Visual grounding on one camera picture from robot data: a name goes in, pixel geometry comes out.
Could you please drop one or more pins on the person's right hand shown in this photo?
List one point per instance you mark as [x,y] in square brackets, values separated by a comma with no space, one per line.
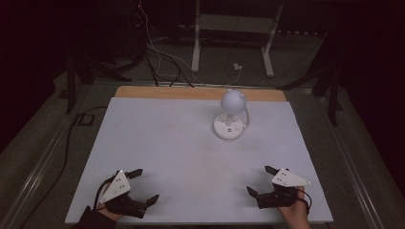
[294,211]

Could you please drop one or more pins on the wooden board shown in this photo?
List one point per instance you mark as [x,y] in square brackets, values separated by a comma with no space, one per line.
[175,93]

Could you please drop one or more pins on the white desk lamp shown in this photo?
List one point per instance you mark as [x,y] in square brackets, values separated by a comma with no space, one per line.
[233,101]

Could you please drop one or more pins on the white metal stand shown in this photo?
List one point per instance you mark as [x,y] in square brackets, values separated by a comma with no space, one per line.
[195,47]

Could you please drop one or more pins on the black square floor box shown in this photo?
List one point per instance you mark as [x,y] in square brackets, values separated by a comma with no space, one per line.
[86,119]

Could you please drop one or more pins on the white plug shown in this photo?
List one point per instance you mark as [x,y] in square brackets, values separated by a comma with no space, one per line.
[237,66]

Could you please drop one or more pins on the black stand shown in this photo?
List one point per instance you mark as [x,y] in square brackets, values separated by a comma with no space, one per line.
[70,89]
[333,101]

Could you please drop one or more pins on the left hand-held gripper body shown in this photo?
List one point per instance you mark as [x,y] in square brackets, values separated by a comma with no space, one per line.
[118,187]

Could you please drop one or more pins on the metal floor rail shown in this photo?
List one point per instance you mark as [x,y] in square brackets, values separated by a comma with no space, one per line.
[35,178]
[353,165]

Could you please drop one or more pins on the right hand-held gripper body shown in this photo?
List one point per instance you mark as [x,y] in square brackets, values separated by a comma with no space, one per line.
[288,179]

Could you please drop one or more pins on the person's left hand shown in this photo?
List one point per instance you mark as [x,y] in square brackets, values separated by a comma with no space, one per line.
[110,214]

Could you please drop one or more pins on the white table cover sheet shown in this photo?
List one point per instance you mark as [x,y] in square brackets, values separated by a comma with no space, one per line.
[175,152]

